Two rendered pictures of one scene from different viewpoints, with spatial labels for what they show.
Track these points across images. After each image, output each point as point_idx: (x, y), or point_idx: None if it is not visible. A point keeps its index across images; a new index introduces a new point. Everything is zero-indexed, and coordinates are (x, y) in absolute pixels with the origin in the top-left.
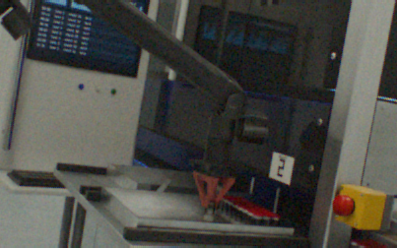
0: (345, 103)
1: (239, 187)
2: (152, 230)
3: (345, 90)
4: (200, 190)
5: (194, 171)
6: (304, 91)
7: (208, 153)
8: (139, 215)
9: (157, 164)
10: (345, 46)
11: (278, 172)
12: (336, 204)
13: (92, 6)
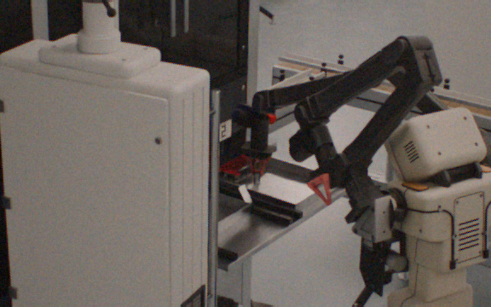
0: (255, 70)
1: None
2: None
3: (254, 62)
4: (262, 168)
5: (266, 159)
6: (230, 76)
7: (268, 142)
8: (297, 197)
9: (6, 275)
10: (250, 38)
11: (222, 136)
12: (274, 118)
13: None
